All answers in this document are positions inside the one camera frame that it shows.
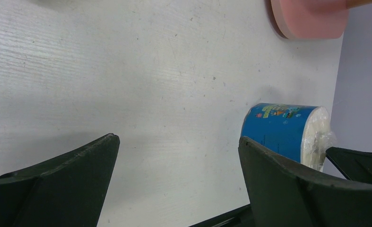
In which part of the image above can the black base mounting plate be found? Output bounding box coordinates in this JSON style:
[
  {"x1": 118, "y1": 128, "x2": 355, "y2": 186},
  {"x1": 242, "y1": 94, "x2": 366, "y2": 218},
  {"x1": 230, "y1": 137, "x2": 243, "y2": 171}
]
[{"x1": 190, "y1": 204, "x2": 255, "y2": 227}]

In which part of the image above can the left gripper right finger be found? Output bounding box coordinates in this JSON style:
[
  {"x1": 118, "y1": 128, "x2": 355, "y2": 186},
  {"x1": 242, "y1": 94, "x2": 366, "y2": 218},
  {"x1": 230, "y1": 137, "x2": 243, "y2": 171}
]
[{"x1": 238, "y1": 137, "x2": 372, "y2": 227}]

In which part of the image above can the blue paper roll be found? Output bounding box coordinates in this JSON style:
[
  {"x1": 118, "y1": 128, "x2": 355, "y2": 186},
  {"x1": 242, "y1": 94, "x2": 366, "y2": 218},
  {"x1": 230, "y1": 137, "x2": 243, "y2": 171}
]
[{"x1": 241, "y1": 103, "x2": 336, "y2": 172}]

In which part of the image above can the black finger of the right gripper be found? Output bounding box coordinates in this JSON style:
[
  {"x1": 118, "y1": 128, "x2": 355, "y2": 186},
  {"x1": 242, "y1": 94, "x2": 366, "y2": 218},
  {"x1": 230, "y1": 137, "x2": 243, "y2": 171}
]
[{"x1": 326, "y1": 147, "x2": 372, "y2": 184}]

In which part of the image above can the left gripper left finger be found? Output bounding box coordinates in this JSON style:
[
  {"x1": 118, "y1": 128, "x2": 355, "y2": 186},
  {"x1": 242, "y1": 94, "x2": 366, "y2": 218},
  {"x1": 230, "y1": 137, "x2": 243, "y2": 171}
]
[{"x1": 0, "y1": 133, "x2": 120, "y2": 227}]

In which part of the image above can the pink three-tier shelf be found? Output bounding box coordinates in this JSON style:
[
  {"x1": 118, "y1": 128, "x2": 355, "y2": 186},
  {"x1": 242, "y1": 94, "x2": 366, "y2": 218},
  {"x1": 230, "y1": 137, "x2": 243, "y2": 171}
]
[{"x1": 269, "y1": 0, "x2": 372, "y2": 40}]

